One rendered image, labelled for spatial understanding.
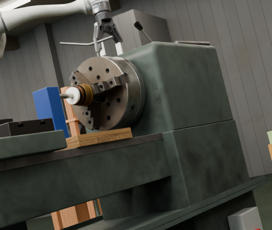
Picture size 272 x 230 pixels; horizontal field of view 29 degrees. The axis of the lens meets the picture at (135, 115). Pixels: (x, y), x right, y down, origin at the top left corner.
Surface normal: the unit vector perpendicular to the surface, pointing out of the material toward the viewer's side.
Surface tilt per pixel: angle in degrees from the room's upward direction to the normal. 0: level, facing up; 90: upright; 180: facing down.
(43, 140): 90
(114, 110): 90
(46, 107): 90
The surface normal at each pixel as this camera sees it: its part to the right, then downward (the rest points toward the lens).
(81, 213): 0.89, -0.24
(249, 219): 0.78, -0.23
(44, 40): -0.47, 0.04
